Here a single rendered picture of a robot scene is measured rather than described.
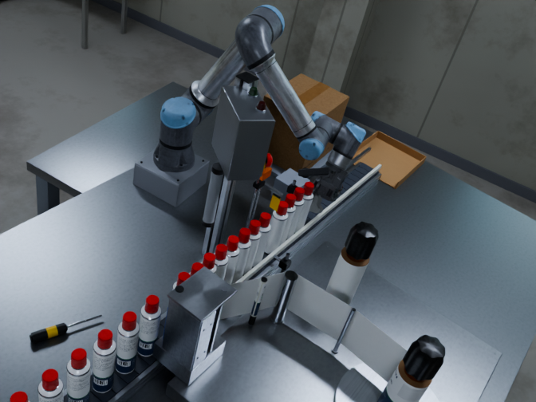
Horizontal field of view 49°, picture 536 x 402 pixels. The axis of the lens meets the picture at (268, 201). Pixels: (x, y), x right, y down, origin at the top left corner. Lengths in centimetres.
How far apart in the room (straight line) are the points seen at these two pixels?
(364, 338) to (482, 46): 292
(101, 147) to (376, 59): 260
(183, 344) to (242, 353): 24
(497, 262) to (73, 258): 155
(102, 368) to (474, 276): 140
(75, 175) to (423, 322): 131
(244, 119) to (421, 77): 307
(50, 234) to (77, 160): 41
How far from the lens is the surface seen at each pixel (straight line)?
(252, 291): 165
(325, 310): 169
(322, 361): 173
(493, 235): 256
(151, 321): 152
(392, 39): 441
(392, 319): 192
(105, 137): 245
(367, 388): 171
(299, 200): 193
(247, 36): 184
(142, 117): 260
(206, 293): 145
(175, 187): 209
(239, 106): 150
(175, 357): 156
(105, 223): 205
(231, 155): 150
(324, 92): 246
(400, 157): 277
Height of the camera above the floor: 222
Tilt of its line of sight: 38 degrees down
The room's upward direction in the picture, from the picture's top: 15 degrees clockwise
